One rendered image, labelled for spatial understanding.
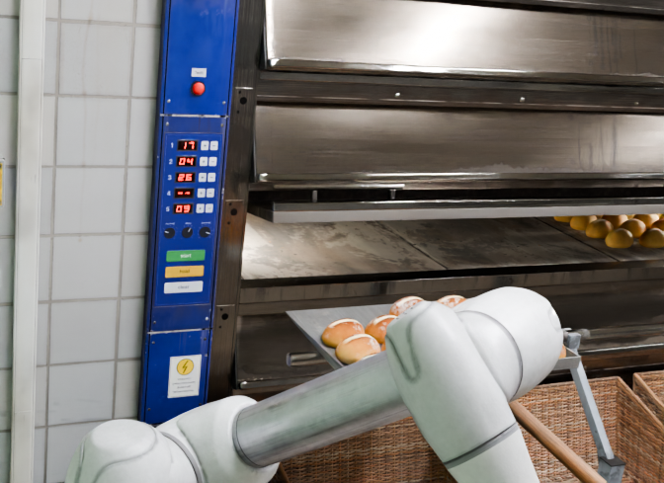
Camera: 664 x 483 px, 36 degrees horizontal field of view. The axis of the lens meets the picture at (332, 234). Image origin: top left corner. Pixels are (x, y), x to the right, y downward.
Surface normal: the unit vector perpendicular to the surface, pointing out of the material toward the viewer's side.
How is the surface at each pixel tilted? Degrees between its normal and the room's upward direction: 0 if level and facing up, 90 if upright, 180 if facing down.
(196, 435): 57
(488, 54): 70
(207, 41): 90
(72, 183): 90
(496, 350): 47
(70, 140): 90
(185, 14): 90
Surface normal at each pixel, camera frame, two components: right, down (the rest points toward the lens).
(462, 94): 0.41, 0.31
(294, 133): 0.42, -0.04
